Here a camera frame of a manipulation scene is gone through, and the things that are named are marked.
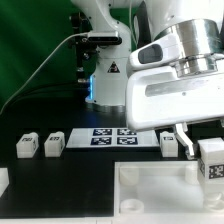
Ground white marker sheet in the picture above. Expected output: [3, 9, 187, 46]
[67, 128, 159, 148]

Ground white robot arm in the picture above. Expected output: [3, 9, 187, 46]
[71, 0, 224, 158]

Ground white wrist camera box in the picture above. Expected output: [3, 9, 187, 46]
[128, 34, 181, 70]

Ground black mounted camera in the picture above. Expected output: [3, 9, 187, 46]
[81, 31, 122, 46]

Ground white square tabletop part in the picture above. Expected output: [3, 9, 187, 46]
[114, 161, 224, 224]

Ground black floor cables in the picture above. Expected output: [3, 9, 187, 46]
[6, 81, 90, 105]

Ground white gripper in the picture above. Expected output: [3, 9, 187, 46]
[126, 63, 224, 160]

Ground white camera cable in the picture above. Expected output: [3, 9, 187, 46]
[0, 32, 89, 115]

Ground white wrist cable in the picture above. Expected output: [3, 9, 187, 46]
[128, 0, 138, 48]

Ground white left obstacle block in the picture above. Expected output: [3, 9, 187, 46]
[0, 168, 9, 197]

